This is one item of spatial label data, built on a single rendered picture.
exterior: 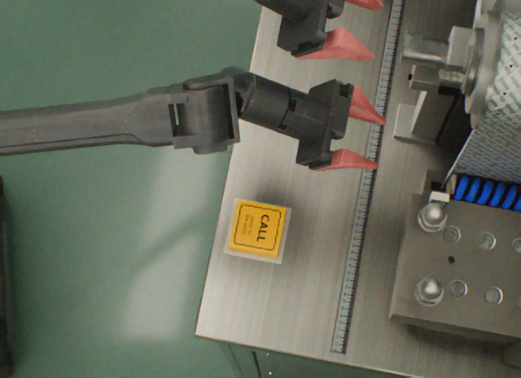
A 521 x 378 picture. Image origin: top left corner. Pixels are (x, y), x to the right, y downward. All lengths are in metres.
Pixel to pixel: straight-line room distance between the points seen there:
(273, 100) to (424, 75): 0.19
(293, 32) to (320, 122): 0.24
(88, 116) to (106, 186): 1.23
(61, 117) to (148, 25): 1.36
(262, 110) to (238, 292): 0.33
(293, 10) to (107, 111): 0.29
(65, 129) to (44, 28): 1.39
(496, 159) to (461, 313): 0.20
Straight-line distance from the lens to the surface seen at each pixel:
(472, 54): 1.18
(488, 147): 1.30
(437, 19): 1.62
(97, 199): 2.48
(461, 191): 1.39
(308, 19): 1.07
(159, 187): 2.47
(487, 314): 1.38
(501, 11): 1.18
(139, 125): 1.25
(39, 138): 1.27
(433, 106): 1.42
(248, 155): 1.53
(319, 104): 1.30
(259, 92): 1.26
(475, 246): 1.39
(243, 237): 1.48
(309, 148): 1.31
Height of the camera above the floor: 2.37
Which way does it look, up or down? 75 degrees down
